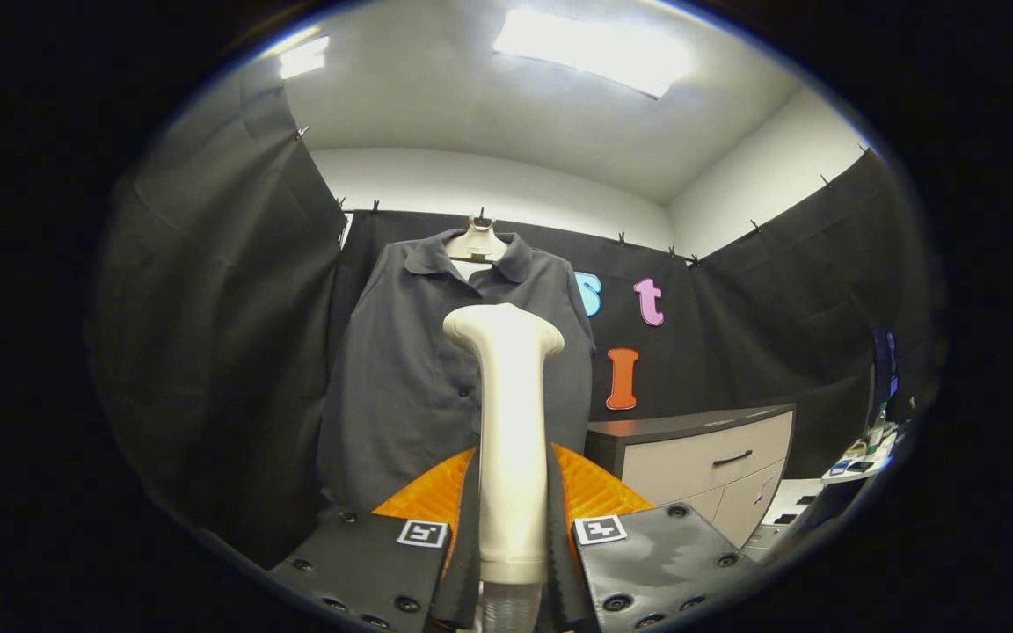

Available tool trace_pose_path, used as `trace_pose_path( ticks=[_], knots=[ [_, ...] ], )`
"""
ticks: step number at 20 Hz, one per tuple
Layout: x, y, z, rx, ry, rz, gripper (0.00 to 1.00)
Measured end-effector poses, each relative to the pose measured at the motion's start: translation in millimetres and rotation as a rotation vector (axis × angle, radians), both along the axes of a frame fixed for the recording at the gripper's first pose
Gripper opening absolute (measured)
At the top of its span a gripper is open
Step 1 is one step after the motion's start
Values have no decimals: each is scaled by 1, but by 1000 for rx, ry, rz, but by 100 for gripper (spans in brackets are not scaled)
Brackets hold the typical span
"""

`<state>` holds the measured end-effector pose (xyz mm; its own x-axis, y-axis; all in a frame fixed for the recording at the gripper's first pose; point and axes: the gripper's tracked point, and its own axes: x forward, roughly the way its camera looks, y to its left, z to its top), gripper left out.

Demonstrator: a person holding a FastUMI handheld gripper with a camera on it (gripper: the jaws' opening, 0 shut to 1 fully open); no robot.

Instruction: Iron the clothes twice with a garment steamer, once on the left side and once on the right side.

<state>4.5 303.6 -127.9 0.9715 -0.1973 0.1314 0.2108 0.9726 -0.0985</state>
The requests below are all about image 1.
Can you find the white mannequin form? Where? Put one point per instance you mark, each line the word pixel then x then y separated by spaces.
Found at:
pixel 478 239

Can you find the dark grey button shirt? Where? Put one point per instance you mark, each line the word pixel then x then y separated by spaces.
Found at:
pixel 401 396

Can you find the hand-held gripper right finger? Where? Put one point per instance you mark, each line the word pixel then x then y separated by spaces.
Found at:
pixel 647 563

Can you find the black backdrop cloth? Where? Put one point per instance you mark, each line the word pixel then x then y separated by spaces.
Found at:
pixel 735 334

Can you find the beige cabinet with dark top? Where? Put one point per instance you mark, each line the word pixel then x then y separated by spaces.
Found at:
pixel 691 457

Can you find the row of black cloth clips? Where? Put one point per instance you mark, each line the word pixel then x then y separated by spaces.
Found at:
pixel 621 238

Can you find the white garment steamer head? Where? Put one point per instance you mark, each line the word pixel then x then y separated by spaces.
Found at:
pixel 511 440

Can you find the large ceiling light panel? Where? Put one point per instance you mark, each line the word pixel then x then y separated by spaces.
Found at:
pixel 594 48

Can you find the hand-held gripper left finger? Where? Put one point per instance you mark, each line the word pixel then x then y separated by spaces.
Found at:
pixel 366 563

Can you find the white low drawer unit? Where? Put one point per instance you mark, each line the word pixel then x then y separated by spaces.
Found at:
pixel 788 505

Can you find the small ceiling light panel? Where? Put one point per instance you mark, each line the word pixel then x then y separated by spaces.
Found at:
pixel 304 57

